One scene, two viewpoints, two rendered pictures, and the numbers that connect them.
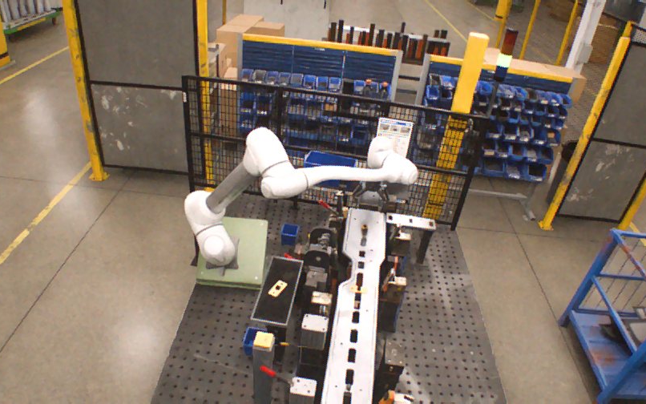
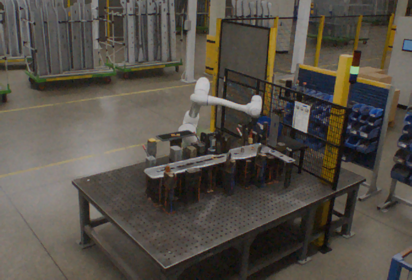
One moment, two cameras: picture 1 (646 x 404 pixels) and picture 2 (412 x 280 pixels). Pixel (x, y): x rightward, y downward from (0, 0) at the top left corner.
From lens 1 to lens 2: 3.18 m
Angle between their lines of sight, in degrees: 47
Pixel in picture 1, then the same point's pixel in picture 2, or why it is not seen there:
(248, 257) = not seen: hidden behind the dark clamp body
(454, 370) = (233, 215)
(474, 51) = (341, 64)
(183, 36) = (262, 59)
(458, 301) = (279, 205)
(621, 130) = not seen: outside the picture
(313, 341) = (172, 155)
